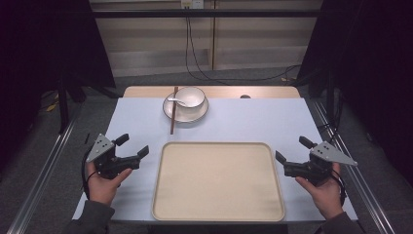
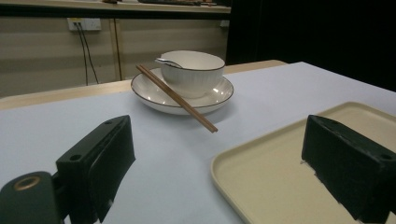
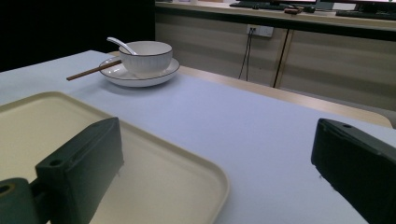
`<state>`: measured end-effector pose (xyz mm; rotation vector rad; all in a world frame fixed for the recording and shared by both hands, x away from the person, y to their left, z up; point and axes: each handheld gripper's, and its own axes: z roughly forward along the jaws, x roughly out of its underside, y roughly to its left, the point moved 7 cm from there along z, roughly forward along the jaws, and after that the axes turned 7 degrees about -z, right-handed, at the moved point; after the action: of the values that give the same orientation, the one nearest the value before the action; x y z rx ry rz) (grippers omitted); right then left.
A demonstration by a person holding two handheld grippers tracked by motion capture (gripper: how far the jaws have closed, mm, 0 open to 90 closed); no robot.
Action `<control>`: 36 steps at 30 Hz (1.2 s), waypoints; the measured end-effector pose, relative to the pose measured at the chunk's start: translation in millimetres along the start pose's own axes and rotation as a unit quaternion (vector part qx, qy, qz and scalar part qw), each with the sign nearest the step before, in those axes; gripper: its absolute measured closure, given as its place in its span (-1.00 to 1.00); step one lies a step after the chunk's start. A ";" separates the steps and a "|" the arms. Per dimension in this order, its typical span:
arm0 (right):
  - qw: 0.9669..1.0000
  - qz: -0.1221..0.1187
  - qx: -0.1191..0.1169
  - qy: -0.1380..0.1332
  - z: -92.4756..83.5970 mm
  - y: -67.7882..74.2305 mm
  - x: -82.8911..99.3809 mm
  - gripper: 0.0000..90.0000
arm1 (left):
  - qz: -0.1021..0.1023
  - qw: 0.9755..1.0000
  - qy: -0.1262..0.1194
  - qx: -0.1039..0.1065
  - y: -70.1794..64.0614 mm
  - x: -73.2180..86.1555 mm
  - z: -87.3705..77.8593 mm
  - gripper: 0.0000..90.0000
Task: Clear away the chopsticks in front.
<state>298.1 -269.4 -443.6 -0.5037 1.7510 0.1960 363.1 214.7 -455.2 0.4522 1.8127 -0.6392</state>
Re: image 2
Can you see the wooden shelf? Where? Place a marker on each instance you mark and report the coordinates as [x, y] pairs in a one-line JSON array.
[[112, 6]]

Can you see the light blue table mat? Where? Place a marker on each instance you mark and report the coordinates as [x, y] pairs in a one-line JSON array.
[[174, 155]]

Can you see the white plate with dark rim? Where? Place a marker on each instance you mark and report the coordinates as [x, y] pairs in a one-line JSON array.
[[155, 93]]

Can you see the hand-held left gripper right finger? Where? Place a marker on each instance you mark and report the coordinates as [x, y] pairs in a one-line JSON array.
[[348, 168]]

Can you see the white ribbed bowl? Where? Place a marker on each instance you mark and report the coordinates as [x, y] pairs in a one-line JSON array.
[[194, 76]]

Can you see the beige plastic tray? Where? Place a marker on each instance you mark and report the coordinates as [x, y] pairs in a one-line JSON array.
[[267, 177]]

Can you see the metal spoon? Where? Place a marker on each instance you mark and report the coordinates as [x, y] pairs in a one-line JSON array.
[[168, 61]]

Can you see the brown wooden chopstick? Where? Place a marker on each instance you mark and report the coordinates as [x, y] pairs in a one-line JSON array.
[[180, 97], [174, 95]]

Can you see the white wall socket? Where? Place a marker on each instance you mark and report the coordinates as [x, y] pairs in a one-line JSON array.
[[88, 24]]

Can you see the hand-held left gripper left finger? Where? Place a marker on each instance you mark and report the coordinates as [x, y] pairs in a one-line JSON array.
[[93, 168]]

